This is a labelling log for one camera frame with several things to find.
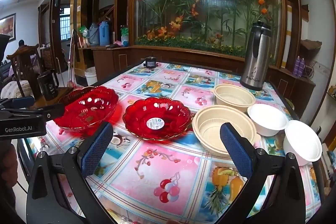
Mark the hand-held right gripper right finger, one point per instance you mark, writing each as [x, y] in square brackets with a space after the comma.
[236, 149]

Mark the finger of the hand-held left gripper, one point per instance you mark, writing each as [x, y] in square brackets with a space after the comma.
[23, 102]
[52, 111]

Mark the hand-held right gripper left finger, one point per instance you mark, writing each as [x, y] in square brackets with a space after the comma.
[96, 146]

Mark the beige plastic bowl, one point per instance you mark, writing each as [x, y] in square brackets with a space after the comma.
[210, 121]
[233, 99]

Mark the white foam bowl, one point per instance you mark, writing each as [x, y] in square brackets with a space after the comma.
[267, 116]
[302, 140]

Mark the red plastic bowl with sticker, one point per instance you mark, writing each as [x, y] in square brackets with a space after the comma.
[147, 113]

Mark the person's left forearm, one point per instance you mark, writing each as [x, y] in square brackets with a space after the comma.
[6, 166]

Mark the small wooden side table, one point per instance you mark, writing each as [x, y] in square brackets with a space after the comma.
[64, 94]

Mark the black pitcher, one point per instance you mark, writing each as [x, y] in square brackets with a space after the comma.
[48, 86]

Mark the carved wooden chair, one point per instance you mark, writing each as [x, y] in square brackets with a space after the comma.
[26, 66]

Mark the white plastic bucket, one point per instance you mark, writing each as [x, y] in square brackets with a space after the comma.
[91, 76]

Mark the printed fruit tablecloth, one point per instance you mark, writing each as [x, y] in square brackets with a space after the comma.
[168, 161]

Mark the pale green container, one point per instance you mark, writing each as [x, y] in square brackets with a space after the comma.
[289, 103]

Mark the wooden partition cabinet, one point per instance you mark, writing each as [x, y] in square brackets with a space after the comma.
[110, 61]

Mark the light blue thermos flask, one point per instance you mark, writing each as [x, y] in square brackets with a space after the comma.
[93, 35]

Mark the stainless steel thermos jug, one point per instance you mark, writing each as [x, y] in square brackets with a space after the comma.
[256, 64]

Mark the dark blue thermos flask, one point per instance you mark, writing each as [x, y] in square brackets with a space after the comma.
[104, 33]

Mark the purple bottle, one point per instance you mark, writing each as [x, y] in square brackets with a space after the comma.
[302, 67]
[297, 66]

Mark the colourful carton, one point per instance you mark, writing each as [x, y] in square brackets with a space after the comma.
[125, 36]

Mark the gold trimmed wooden pillar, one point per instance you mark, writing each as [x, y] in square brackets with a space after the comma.
[82, 11]

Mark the artificial flower glass panel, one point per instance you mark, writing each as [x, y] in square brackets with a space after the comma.
[210, 16]

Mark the framed wall painting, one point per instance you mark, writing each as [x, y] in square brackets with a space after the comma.
[7, 27]

